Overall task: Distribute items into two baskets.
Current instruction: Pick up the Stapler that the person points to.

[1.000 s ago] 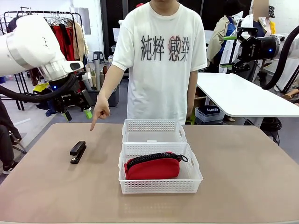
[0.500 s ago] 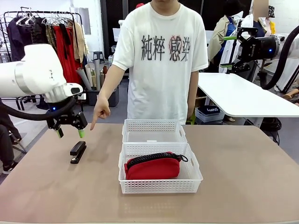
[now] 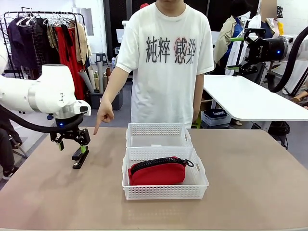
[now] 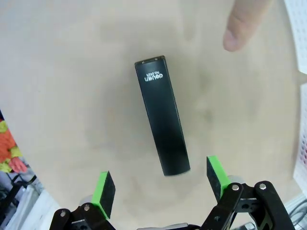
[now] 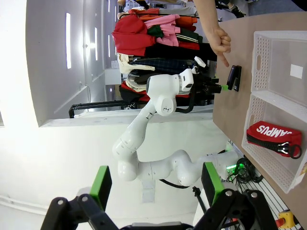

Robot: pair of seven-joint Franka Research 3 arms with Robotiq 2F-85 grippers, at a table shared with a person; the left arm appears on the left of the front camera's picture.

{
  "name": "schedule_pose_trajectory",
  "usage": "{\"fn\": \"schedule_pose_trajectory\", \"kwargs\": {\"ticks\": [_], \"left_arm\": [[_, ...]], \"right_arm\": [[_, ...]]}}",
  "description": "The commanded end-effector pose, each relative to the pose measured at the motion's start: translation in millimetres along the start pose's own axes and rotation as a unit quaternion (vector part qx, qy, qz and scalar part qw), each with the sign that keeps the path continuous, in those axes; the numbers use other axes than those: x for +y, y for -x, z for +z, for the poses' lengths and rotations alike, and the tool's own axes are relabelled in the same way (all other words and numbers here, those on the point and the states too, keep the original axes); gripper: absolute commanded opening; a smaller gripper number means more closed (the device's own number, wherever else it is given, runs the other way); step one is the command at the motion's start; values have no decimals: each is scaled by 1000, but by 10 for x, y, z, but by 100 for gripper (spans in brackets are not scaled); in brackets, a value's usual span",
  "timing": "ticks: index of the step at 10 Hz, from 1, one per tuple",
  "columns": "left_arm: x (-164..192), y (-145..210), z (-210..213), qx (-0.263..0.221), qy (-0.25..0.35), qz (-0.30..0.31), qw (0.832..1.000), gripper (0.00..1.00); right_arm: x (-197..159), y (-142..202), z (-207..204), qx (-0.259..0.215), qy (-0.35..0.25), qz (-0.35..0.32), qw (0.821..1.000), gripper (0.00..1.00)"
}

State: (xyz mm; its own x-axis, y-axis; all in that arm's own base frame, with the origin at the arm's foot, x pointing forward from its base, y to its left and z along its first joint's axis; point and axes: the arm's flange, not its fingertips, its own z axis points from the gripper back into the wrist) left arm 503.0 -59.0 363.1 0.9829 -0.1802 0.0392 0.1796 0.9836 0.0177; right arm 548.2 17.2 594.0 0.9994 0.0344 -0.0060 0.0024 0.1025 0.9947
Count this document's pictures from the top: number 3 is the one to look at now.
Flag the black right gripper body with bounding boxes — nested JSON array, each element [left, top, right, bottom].
[[249, 37, 287, 64]]

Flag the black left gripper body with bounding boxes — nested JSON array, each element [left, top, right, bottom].
[[51, 115, 84, 137]]

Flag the black stapler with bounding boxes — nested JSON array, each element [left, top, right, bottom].
[[72, 147, 90, 170]]

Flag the red zippered pencil case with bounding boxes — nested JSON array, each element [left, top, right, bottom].
[[127, 156, 194, 186]]

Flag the person's left forearm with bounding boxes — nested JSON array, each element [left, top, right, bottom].
[[192, 73, 205, 118]]

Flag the person's right forearm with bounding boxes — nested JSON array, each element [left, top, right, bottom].
[[102, 65, 133, 106]]

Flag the person's right hand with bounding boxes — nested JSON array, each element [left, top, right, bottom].
[[93, 99, 115, 136]]

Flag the person's left hand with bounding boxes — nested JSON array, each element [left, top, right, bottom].
[[191, 115, 202, 129]]

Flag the background person in white coat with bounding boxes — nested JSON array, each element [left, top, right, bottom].
[[245, 0, 308, 97]]

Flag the white background table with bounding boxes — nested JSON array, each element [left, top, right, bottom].
[[203, 74, 308, 122]]

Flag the grey cardboard tube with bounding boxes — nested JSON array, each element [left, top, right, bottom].
[[78, 69, 96, 94]]

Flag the grey floor storage bin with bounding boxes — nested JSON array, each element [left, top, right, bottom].
[[87, 89, 124, 111]]

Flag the seated person in dark trousers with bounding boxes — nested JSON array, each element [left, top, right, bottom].
[[0, 117, 23, 180]]

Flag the clear storage bin dark contents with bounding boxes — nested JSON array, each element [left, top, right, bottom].
[[200, 109, 232, 128]]

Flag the black bag under table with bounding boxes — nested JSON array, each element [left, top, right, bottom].
[[268, 121, 291, 150]]

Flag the small white plastic basket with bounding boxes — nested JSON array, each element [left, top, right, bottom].
[[125, 123, 194, 148]]

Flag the black stool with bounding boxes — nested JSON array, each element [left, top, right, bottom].
[[95, 52, 108, 66]]

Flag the person in white printed t-shirt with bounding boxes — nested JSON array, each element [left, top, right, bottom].
[[115, 0, 215, 129]]

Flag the black clothes rack with garments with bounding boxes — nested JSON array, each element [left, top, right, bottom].
[[0, 7, 92, 102]]

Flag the large white plastic basket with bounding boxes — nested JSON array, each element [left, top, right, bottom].
[[122, 146, 210, 201]]

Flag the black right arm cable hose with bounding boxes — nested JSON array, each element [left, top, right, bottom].
[[265, 25, 308, 94]]

